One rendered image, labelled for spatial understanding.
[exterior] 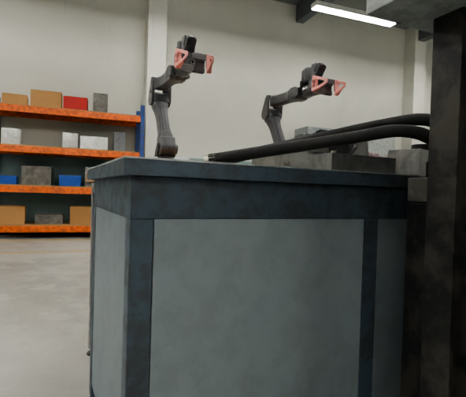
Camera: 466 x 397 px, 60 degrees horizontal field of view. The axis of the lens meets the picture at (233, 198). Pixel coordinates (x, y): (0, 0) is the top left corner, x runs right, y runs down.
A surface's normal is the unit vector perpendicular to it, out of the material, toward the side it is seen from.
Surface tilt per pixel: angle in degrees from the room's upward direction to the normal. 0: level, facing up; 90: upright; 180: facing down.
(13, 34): 90
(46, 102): 90
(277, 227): 90
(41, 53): 90
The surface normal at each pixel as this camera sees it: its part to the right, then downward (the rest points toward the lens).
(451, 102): -0.90, -0.02
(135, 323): 0.43, 0.03
